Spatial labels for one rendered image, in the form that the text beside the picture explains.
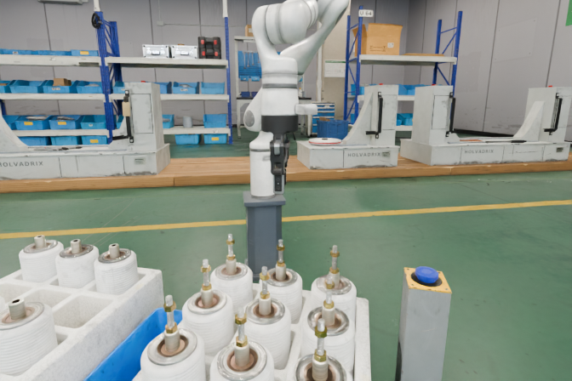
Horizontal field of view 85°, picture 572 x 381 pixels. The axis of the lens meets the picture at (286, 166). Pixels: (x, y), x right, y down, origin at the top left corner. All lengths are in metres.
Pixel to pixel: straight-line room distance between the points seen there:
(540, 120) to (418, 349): 3.57
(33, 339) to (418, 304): 0.69
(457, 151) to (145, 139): 2.74
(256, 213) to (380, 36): 5.07
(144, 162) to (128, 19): 7.07
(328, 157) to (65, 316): 2.20
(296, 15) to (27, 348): 0.76
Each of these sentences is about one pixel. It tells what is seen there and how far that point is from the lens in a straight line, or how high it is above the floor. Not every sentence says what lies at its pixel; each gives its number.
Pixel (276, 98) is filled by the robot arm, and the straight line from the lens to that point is 0.60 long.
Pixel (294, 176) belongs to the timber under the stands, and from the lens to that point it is 2.60.
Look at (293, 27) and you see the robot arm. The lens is 0.61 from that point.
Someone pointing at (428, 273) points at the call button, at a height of 0.33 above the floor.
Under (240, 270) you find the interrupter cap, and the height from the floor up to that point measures 0.25.
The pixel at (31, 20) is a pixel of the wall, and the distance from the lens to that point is 10.26.
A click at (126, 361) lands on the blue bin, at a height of 0.07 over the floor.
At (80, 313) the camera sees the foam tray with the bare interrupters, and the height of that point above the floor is 0.13.
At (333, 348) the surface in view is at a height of 0.24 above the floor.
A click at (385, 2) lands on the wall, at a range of 10.28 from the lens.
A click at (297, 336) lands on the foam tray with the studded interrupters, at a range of 0.71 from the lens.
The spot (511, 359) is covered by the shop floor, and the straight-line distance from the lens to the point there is 1.09.
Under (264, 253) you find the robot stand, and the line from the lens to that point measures 1.18.
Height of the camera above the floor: 0.63
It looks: 11 degrees down
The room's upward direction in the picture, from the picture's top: straight up
